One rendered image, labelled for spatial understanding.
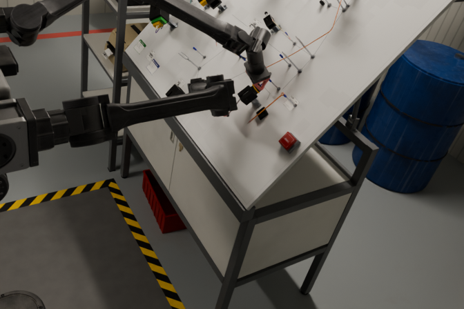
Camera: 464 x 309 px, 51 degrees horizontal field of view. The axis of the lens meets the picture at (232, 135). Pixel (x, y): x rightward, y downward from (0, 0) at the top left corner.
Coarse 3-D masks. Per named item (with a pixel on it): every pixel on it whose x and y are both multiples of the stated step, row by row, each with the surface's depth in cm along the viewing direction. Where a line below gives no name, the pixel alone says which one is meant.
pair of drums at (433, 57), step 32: (416, 64) 299; (448, 64) 309; (384, 96) 323; (416, 96) 302; (448, 96) 294; (384, 128) 326; (416, 128) 311; (448, 128) 310; (384, 160) 333; (416, 160) 323
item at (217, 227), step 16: (176, 160) 227; (192, 160) 213; (176, 176) 230; (192, 176) 216; (176, 192) 234; (192, 192) 219; (208, 192) 205; (192, 208) 222; (208, 208) 208; (224, 208) 196; (192, 224) 225; (208, 224) 211; (224, 224) 198; (208, 240) 213; (224, 240) 200; (224, 256) 203; (224, 272) 206
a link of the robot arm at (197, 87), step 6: (210, 78) 129; (216, 78) 128; (222, 78) 129; (192, 84) 161; (198, 84) 160; (204, 84) 160; (192, 90) 159; (198, 90) 147; (216, 114) 130; (222, 114) 130; (228, 114) 131
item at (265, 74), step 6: (246, 66) 178; (252, 66) 172; (258, 66) 172; (264, 66) 177; (252, 72) 175; (258, 72) 174; (264, 72) 175; (252, 78) 174; (258, 78) 174; (264, 78) 174
